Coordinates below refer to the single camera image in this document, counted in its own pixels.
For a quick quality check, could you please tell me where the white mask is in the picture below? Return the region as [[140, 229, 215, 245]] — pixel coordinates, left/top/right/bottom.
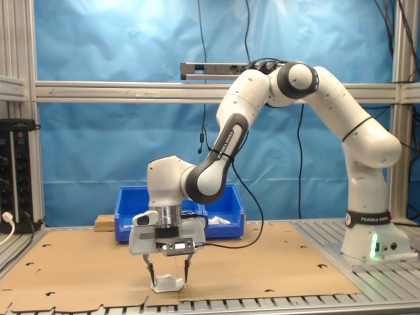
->
[[150, 273, 185, 293]]

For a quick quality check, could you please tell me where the black plug with cable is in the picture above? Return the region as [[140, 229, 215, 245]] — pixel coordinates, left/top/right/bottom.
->
[[21, 209, 37, 252]]

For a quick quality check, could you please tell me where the black socket tower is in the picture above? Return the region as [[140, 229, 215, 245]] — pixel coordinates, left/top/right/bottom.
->
[[0, 118, 37, 234]]

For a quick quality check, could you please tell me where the aluminium upright post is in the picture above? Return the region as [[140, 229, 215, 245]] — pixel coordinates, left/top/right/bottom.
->
[[390, 0, 420, 224], [0, 0, 45, 230]]

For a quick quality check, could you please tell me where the blue bin with white packs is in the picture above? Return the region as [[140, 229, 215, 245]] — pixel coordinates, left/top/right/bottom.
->
[[201, 183, 246, 240]]

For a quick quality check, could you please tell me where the OSB wood board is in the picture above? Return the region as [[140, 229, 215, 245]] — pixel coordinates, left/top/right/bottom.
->
[[94, 215, 116, 233]]

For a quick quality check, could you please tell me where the white plug with cable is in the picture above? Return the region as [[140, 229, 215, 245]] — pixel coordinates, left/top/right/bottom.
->
[[0, 211, 16, 247]]

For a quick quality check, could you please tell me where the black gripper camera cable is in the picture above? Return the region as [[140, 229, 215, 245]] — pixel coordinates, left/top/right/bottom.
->
[[195, 160, 265, 249]]

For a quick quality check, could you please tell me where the blue bin with surgical masks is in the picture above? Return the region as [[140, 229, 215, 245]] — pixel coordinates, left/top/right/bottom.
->
[[179, 198, 207, 219]]

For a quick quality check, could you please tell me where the black hanging cable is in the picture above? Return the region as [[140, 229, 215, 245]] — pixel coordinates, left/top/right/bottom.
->
[[296, 103, 306, 221], [244, 0, 252, 65]]

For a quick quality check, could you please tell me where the long aluminium frame beam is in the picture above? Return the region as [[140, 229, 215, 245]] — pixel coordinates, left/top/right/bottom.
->
[[34, 80, 400, 104]]

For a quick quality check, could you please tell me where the black cable with ferrite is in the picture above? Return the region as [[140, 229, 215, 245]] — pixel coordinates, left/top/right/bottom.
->
[[196, 0, 208, 155]]

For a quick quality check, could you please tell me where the brown cardboard sheet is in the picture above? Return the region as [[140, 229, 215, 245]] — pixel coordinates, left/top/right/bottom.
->
[[0, 221, 364, 312]]

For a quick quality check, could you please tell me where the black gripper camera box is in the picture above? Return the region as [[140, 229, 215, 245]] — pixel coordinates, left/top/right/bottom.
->
[[154, 226, 198, 257]]

